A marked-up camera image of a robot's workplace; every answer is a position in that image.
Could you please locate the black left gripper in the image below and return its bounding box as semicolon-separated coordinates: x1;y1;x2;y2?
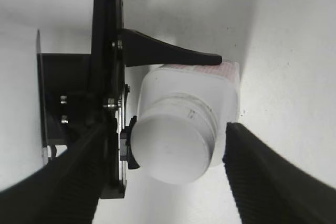
37;0;222;199

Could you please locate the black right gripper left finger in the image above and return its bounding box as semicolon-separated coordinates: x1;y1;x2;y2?
1;124;106;223

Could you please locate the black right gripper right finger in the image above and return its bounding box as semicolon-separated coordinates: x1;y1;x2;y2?
223;123;335;223

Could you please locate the white plastic bottle cap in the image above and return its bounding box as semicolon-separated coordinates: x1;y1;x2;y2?
131;113;216;185

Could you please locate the white yili changqing yogurt bottle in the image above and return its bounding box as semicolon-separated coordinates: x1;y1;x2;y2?
138;61;241;168

